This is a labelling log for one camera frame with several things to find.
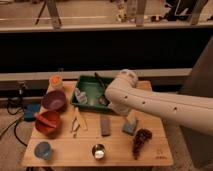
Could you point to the wooden tongs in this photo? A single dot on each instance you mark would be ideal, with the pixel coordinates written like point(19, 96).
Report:
point(77, 121)

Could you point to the blue power strip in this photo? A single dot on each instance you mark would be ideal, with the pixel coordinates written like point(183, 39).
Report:
point(30, 110)

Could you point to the green plastic tray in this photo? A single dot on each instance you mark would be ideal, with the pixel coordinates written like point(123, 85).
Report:
point(90, 86)

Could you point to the blue sponge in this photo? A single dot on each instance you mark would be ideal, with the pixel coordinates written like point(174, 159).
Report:
point(130, 128)

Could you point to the purple bowl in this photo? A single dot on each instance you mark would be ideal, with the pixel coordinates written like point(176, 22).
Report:
point(54, 100)

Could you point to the wooden folding table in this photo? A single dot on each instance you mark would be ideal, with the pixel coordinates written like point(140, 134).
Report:
point(69, 151)

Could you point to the black metal ladle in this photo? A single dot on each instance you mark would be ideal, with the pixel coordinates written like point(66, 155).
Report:
point(102, 99)

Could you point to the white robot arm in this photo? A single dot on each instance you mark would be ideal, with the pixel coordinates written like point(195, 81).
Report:
point(190, 111)

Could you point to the clear plastic packet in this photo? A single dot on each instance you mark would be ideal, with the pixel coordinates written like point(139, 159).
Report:
point(80, 96)

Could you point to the red bowl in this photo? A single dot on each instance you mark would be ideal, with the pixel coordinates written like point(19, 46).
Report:
point(47, 122)

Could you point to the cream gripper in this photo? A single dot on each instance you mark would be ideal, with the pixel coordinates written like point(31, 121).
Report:
point(131, 117)

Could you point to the grey rectangular eraser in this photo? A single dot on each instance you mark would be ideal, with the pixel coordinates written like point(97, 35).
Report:
point(105, 125)

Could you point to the small metal cup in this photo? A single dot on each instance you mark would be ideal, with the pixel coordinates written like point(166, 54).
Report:
point(98, 151)

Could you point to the blue plastic cup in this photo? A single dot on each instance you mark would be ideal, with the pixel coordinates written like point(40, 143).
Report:
point(43, 150)

